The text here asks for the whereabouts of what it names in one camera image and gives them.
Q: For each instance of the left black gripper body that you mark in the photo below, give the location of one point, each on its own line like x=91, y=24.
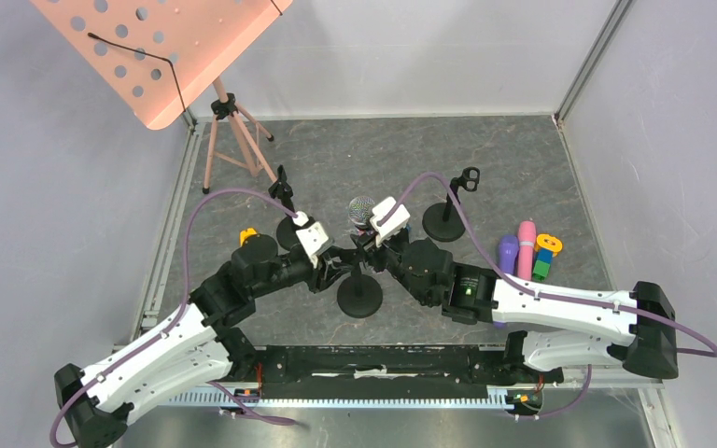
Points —
x=317, y=280

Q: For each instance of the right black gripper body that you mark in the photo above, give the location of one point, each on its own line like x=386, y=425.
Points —
x=384, y=257

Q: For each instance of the black microphone stand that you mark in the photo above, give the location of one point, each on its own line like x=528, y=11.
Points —
x=283, y=192
x=359, y=295
x=441, y=221

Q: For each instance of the glitter microphone silver head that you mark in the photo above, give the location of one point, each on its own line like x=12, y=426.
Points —
x=360, y=211

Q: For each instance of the pink toy microphone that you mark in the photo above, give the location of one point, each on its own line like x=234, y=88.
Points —
x=526, y=236

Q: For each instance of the purple toy microphone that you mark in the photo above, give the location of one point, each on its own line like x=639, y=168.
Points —
x=508, y=249

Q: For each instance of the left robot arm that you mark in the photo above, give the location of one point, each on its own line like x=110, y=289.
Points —
x=197, y=343

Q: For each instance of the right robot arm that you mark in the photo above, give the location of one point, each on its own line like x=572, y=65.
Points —
x=630, y=329

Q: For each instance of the pink music stand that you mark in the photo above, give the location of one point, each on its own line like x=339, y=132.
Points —
x=160, y=56

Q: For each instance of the yellow triangle toy block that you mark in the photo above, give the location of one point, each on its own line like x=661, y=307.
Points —
x=245, y=234

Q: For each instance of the stacked orange blue green blocks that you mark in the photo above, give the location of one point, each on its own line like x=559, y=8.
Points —
x=547, y=247

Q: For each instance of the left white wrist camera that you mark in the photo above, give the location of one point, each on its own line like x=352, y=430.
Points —
x=312, y=236

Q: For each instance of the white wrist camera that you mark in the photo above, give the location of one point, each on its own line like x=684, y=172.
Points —
x=312, y=236
x=386, y=223

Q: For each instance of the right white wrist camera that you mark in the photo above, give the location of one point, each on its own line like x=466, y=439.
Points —
x=386, y=223

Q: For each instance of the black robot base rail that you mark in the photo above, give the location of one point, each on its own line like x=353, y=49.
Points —
x=383, y=372

